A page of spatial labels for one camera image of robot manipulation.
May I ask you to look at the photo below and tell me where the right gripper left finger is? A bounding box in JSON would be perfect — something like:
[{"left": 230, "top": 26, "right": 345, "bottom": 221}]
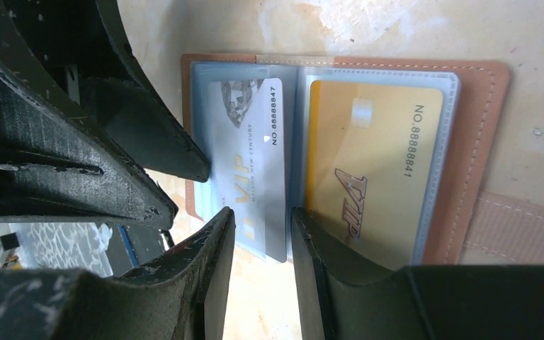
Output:
[{"left": 0, "top": 207, "right": 235, "bottom": 339}]

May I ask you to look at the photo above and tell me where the silver VIP card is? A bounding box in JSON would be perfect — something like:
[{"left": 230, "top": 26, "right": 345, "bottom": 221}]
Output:
[{"left": 203, "top": 78, "right": 287, "bottom": 262}]

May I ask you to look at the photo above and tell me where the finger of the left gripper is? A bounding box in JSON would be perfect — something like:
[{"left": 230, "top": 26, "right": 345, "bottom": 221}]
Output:
[
  {"left": 0, "top": 1, "right": 178, "bottom": 229},
  {"left": 4, "top": 1, "right": 210, "bottom": 182}
]

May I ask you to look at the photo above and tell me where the pink leather card holder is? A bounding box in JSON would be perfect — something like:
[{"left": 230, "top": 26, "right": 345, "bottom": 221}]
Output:
[{"left": 181, "top": 54, "right": 544, "bottom": 264}]

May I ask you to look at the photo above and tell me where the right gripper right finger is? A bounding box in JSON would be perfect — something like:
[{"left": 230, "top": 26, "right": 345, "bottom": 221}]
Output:
[{"left": 291, "top": 208, "right": 544, "bottom": 339}]

